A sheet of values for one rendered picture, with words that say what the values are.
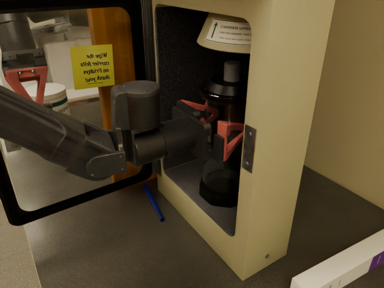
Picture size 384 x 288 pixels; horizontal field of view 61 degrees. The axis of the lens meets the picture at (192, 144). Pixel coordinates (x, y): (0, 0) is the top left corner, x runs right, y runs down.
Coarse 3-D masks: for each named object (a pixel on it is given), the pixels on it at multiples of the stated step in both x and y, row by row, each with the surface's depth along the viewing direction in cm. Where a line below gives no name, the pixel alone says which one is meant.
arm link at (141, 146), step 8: (128, 136) 48; (136, 136) 48; (144, 136) 49; (152, 136) 49; (160, 136) 50; (128, 144) 49; (136, 144) 48; (144, 144) 48; (152, 144) 49; (160, 144) 49; (128, 152) 50; (136, 152) 48; (144, 152) 48; (152, 152) 49; (160, 152) 50; (128, 160) 50; (136, 160) 49; (144, 160) 49; (152, 160) 50
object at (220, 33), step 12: (204, 24) 53; (216, 24) 49; (228, 24) 47; (240, 24) 46; (204, 36) 51; (216, 36) 48; (228, 36) 47; (240, 36) 46; (216, 48) 48; (228, 48) 47; (240, 48) 47
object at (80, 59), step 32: (0, 32) 48; (32, 32) 50; (64, 32) 53; (96, 32) 56; (128, 32) 59; (0, 64) 50; (32, 64) 52; (64, 64) 55; (96, 64) 58; (128, 64) 62; (32, 96) 54; (64, 96) 57; (96, 96) 60; (32, 160) 58; (32, 192) 61; (64, 192) 65
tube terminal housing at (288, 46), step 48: (192, 0) 48; (240, 0) 40; (288, 0) 37; (288, 48) 40; (288, 96) 43; (288, 144) 48; (240, 192) 50; (288, 192) 53; (240, 240) 54; (288, 240) 60
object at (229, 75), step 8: (232, 64) 53; (240, 64) 54; (224, 72) 55; (232, 72) 54; (240, 72) 55; (216, 80) 55; (224, 80) 55; (232, 80) 54; (240, 80) 55; (208, 88) 55; (216, 88) 53; (224, 88) 53; (232, 88) 52; (240, 88) 53
